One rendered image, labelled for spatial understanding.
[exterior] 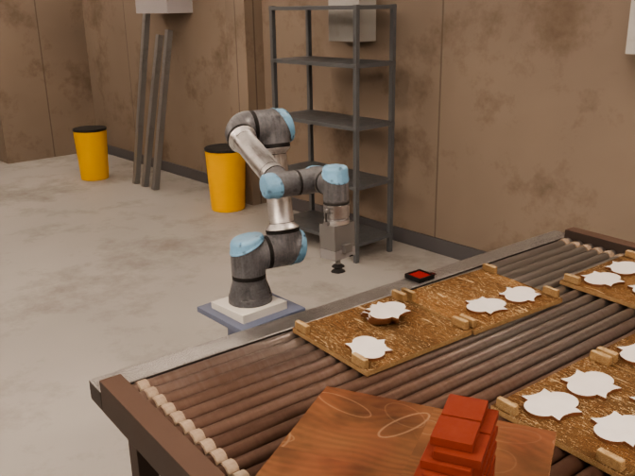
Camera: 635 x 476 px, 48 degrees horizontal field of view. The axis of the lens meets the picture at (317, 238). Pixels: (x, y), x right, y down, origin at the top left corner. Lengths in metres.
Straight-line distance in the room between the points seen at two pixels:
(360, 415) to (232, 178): 5.33
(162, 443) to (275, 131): 1.15
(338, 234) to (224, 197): 4.78
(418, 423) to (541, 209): 3.63
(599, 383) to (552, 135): 3.13
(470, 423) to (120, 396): 0.96
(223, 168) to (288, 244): 4.31
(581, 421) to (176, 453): 0.92
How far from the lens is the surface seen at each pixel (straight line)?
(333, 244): 2.05
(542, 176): 5.00
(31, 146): 10.01
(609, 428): 1.79
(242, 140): 2.27
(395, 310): 2.20
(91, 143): 8.41
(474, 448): 1.20
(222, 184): 6.75
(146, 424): 1.75
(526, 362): 2.08
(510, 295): 2.44
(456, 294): 2.44
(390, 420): 1.54
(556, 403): 1.85
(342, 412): 1.56
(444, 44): 5.37
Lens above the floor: 1.86
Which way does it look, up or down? 18 degrees down
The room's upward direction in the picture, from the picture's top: 1 degrees counter-clockwise
